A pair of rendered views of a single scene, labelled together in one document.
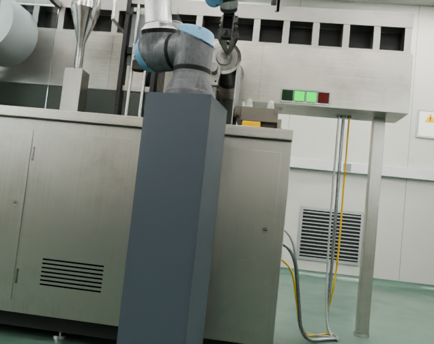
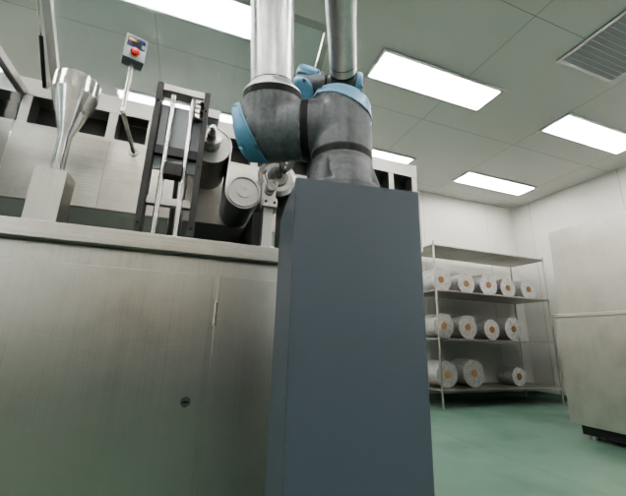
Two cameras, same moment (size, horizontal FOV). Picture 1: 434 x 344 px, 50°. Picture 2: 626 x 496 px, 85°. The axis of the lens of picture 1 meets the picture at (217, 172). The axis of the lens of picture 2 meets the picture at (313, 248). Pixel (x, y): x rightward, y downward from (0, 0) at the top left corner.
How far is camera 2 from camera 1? 99 cm
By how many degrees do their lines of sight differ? 28
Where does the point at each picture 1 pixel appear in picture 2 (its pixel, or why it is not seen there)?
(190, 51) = (355, 124)
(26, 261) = not seen: outside the picture
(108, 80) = (98, 196)
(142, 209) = (309, 428)
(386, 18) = (397, 166)
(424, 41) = not seen: hidden behind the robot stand
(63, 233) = (27, 461)
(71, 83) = (45, 190)
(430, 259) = not seen: hidden behind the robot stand
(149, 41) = (269, 102)
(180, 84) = (349, 172)
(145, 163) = (307, 320)
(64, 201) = (33, 391)
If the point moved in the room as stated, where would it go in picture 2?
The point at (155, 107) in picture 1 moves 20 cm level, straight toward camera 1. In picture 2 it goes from (319, 208) to (434, 151)
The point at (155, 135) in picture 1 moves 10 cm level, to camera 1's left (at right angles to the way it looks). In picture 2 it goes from (323, 262) to (255, 252)
